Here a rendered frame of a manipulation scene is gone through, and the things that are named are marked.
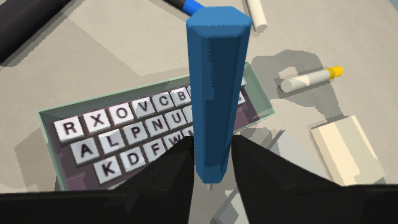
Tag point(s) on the keyboard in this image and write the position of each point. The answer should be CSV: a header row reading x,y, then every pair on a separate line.
x,y
99,142

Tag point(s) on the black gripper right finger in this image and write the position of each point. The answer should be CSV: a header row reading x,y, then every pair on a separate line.
x,y
274,190

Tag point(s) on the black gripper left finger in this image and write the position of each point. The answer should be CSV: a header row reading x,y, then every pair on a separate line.
x,y
161,193

